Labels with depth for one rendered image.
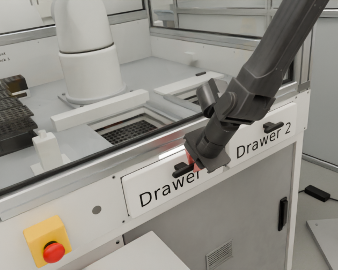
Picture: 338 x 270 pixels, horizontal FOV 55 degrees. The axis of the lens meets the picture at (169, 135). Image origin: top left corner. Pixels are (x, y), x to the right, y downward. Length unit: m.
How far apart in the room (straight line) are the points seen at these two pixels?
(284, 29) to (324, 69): 1.74
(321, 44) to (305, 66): 1.18
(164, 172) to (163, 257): 0.19
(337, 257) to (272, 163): 0.81
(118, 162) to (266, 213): 0.68
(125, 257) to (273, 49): 0.54
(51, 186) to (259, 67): 0.45
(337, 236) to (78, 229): 1.45
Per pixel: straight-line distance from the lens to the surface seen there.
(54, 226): 0.69
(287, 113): 1.05
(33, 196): 0.69
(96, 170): 0.71
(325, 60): 2.28
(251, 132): 0.94
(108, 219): 0.78
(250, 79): 0.57
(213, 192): 0.97
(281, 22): 0.57
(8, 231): 0.71
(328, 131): 2.41
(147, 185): 0.76
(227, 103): 0.58
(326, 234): 1.93
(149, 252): 0.79
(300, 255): 1.84
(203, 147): 0.68
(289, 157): 1.21
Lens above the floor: 1.32
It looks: 26 degrees down
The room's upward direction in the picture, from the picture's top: 7 degrees counter-clockwise
